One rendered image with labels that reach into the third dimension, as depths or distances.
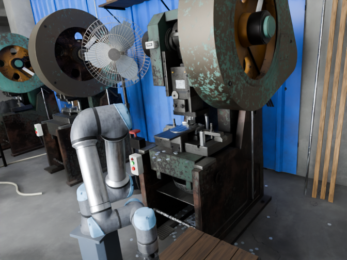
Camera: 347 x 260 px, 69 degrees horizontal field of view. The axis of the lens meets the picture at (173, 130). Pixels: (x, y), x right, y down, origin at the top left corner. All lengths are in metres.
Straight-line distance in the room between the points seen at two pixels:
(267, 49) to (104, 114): 1.07
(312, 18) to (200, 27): 1.56
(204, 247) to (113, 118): 0.75
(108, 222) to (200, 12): 0.87
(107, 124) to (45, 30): 1.68
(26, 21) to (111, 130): 5.55
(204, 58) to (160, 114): 2.50
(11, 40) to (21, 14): 2.21
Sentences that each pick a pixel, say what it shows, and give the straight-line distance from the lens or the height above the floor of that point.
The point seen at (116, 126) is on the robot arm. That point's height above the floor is 0.99.
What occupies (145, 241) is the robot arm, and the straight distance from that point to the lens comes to 0.97.
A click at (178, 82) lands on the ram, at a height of 1.07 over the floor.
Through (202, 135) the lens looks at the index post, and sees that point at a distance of 1.50.
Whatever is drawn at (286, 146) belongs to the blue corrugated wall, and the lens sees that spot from 2.70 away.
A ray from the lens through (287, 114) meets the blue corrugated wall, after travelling 2.60.
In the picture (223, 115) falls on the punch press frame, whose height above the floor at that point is 0.82.
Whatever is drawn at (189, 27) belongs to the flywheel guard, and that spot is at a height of 1.34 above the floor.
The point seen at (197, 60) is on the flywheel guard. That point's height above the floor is 1.21.
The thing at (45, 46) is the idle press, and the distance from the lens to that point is 2.56.
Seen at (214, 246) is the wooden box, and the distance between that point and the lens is 1.34.
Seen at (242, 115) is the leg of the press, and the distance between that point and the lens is 1.78.
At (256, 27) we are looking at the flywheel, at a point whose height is 1.33.
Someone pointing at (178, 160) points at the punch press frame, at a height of 0.62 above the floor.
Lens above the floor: 1.24
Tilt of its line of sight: 16 degrees down
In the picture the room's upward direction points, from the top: 5 degrees counter-clockwise
